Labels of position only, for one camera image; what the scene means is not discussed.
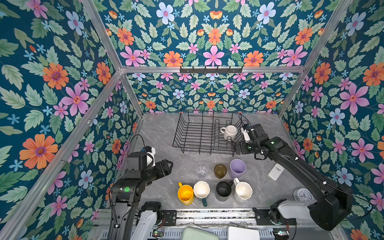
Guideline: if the black mug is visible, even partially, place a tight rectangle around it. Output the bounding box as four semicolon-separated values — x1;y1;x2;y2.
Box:
215;181;234;202

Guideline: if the aluminium front rail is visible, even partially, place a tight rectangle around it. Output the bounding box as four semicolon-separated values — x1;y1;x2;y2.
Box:
92;207;340;229

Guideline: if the white box front edge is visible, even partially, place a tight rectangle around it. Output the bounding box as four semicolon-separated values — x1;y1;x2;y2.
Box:
228;227;260;240

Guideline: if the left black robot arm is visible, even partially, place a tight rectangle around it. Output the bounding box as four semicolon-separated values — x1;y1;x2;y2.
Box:
108;151;174;240

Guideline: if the black wall hook rail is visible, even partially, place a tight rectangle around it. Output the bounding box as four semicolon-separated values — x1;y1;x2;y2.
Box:
179;66;243;75

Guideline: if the cream mug green handle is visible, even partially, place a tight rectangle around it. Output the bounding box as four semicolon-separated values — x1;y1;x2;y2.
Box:
193;181;211;207

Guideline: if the lilac plastic cup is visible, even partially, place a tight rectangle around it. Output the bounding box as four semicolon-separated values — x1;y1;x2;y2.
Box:
230;159;247;179

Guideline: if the olive tinted glass cup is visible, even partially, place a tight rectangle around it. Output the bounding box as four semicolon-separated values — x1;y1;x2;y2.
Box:
214;164;227;179

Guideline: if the clear glass cup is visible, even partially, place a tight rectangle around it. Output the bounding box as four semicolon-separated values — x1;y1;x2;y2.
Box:
196;163;209;178

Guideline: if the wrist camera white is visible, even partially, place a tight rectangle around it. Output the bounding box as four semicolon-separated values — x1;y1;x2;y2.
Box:
242;125;251;143
145;146;156;167

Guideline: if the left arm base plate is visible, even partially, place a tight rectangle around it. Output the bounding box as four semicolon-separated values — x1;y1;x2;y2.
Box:
140;209;178;227

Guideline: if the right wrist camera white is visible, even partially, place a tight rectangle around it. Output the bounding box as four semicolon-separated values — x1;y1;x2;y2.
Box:
242;125;251;143

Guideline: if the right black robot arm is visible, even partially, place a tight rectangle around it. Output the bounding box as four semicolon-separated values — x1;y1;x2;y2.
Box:
234;124;354;231

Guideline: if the pale green tray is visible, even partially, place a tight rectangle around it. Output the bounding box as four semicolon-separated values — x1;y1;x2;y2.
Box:
181;227;219;240

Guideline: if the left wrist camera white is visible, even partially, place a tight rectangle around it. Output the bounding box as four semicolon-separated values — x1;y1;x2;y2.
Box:
145;146;156;167

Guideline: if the yellow mug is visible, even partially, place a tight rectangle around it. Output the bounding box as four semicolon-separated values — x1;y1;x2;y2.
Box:
178;183;195;206

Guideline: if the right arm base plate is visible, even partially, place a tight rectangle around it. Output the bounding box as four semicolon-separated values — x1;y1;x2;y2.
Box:
252;208;297;226

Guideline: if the black wire dish rack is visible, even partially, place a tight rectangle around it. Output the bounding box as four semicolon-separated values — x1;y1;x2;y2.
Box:
172;111;243;156

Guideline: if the white fluted mug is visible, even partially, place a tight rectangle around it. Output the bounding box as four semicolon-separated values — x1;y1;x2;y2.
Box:
233;178;253;203

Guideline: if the white analog clock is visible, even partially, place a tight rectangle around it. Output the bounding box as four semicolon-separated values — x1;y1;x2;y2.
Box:
293;188;314;202

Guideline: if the white mug red inside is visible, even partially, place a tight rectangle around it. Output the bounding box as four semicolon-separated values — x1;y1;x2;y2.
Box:
220;125;238;141

